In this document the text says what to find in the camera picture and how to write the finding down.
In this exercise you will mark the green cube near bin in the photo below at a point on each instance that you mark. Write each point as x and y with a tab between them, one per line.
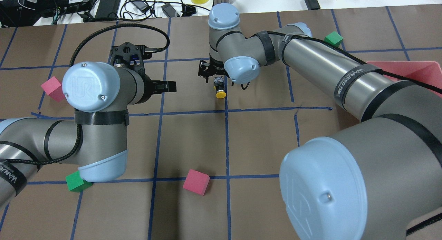
334	38

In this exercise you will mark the pink plastic bin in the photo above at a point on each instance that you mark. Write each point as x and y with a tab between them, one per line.
428	72

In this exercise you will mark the black power adapter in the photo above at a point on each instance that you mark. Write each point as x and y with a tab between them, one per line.
312	4

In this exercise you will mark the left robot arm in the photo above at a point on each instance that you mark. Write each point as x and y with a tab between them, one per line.
95	141

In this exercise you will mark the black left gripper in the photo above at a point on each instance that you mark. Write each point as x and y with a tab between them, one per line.
147	88

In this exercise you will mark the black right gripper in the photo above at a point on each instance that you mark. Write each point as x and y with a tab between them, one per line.
217	70

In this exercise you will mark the pink cube near centre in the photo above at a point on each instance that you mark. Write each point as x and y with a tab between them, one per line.
196	182

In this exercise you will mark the green cube near base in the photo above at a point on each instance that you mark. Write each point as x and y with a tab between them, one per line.
75	183

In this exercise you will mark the pink cube far side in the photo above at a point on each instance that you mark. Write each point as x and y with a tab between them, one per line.
53	88

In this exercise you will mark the pink cube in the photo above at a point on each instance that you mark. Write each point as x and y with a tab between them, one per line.
196	182
53	88

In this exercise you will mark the black power brick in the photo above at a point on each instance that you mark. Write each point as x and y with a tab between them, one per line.
170	11

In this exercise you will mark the yellow push button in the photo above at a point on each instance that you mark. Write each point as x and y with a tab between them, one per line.
219	87

